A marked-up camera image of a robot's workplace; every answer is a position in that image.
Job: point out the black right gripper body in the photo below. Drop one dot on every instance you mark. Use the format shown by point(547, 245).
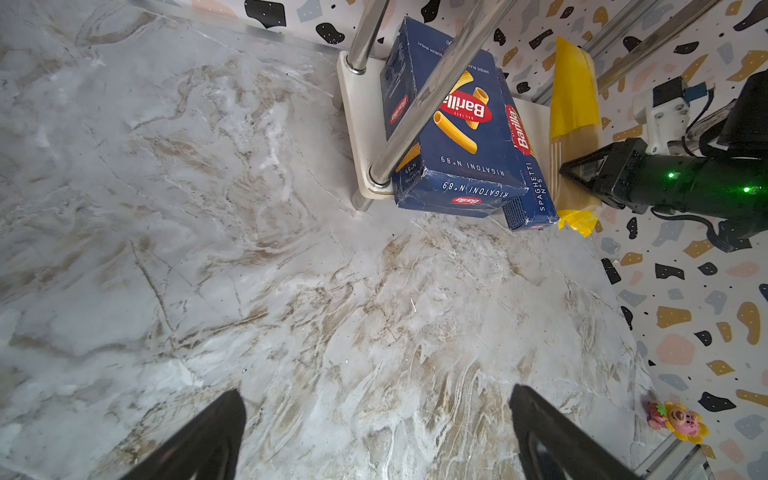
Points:
point(728, 196)

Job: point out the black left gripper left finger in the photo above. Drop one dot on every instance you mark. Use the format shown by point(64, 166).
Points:
point(207, 447)

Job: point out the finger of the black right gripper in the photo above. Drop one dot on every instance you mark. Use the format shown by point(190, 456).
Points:
point(592, 172)

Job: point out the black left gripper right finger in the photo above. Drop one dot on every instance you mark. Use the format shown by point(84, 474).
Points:
point(552, 447)

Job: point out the yellow clear spaghetti package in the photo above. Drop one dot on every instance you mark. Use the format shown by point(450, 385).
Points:
point(575, 127)

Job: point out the blue Barilla spaghetti box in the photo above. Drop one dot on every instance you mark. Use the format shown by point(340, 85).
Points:
point(534, 210)

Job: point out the blue Barilla rigatoni box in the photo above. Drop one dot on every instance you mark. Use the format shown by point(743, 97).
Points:
point(463, 160)

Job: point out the small pink yellow object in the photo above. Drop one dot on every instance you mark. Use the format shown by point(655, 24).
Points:
point(686, 425)

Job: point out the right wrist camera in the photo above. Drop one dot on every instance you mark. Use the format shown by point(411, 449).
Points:
point(664, 111)

